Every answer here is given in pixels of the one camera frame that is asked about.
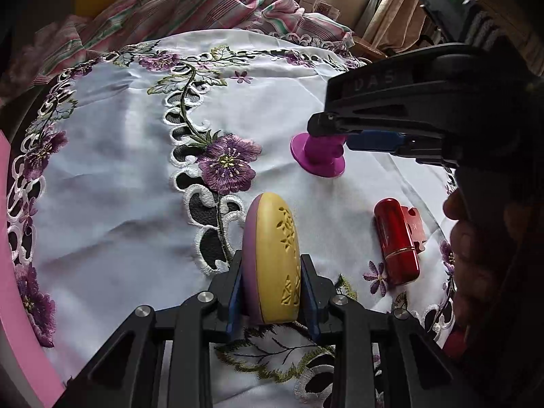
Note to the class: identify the yellow purple oval case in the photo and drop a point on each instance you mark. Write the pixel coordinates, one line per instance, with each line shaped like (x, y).
(278, 263)

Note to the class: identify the beige patterned curtain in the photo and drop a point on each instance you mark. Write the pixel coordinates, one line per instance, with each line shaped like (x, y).
(399, 8)

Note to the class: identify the person's right hand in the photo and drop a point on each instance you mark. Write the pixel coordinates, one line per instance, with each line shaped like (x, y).
(467, 259)

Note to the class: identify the wooden nightstand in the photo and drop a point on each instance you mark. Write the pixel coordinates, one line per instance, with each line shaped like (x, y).
(367, 47)

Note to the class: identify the pink striped blanket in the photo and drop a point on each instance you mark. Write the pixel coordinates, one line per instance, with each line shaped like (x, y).
(191, 8)

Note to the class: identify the red glossy cylinder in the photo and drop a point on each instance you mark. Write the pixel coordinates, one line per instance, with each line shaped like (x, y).
(395, 242)

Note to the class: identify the white embroidered floral tablecloth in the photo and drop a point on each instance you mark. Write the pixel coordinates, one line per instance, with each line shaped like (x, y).
(127, 204)

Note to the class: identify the red notched flat piece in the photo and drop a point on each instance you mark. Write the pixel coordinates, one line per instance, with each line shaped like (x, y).
(416, 227)

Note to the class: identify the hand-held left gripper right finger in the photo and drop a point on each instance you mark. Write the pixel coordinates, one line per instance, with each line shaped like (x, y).
(309, 306)

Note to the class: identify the magenta plastic spool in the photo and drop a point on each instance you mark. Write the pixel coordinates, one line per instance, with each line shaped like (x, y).
(316, 162)

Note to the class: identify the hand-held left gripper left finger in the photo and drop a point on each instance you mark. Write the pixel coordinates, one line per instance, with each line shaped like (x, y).
(235, 306)

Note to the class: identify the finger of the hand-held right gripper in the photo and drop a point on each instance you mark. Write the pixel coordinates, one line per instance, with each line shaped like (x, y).
(374, 141)
(382, 110)

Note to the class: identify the pink shallow box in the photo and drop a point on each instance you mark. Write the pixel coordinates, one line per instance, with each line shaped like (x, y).
(17, 306)

